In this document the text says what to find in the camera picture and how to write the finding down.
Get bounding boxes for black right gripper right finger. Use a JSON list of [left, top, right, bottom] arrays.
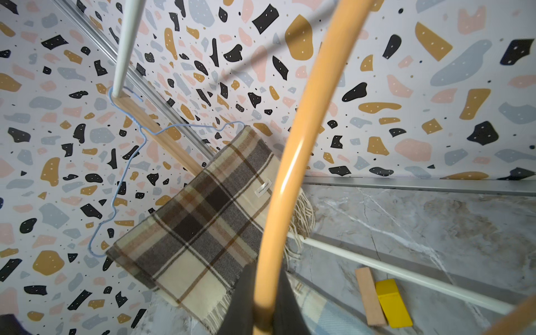
[[274, 270, 311, 335]]

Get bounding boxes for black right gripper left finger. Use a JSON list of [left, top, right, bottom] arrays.
[[216, 263, 256, 335]]

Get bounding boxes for brown plaid fringed scarf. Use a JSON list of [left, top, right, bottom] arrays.
[[105, 125, 315, 335]]

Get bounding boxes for light blue wire hanger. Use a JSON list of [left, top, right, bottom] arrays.
[[87, 86, 246, 258]]

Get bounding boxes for orange plastic hanger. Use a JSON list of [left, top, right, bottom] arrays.
[[252, 1, 535, 334]]

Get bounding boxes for blue plaid scarf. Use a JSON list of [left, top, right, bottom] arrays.
[[287, 273, 375, 335]]

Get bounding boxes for white lower rack rod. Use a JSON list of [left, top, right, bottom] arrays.
[[287, 233, 515, 315]]

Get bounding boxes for white rack rod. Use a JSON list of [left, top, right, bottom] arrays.
[[112, 0, 146, 98], [287, 233, 515, 315]]

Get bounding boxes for small wooden block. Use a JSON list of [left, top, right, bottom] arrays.
[[355, 267, 387, 326]]

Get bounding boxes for yellow block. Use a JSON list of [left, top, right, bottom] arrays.
[[375, 279, 413, 329]]

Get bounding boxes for white top rack rod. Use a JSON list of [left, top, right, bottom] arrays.
[[112, 0, 146, 98]]

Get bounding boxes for wooden clothes rack frame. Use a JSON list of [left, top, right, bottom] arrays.
[[112, 93, 202, 176]]

